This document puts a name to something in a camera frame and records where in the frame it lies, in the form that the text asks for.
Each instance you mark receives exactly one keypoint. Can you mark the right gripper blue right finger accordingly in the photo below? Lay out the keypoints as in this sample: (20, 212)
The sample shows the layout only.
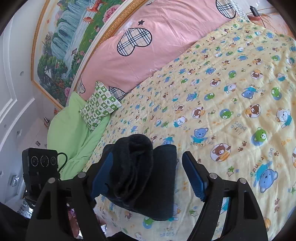
(197, 175)

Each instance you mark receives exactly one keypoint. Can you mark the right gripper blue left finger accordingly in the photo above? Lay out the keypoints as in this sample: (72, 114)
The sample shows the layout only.
(100, 175)

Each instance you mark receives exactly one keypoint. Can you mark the dark navy pants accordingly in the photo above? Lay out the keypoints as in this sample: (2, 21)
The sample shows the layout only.
(142, 177)

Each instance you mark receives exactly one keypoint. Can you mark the light green blanket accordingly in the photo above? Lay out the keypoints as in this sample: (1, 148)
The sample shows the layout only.
(69, 135)

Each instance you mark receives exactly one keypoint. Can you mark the yellow cartoon bear quilt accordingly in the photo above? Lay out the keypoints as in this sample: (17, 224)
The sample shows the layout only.
(230, 101)

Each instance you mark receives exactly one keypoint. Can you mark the green white patterned pillow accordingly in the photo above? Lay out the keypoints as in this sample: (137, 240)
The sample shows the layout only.
(99, 105)

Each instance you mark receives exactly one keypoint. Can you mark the pink plaid-heart duvet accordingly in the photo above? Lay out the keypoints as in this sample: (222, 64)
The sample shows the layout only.
(155, 34)

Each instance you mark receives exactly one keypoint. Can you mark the gold framed landscape painting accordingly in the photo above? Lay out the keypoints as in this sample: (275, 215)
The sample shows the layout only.
(66, 36)

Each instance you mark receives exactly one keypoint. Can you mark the black phone charger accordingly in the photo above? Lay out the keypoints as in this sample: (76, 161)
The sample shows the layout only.
(254, 11)

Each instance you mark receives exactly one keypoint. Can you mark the black camera box left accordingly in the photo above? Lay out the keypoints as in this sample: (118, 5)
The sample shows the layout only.
(39, 165)

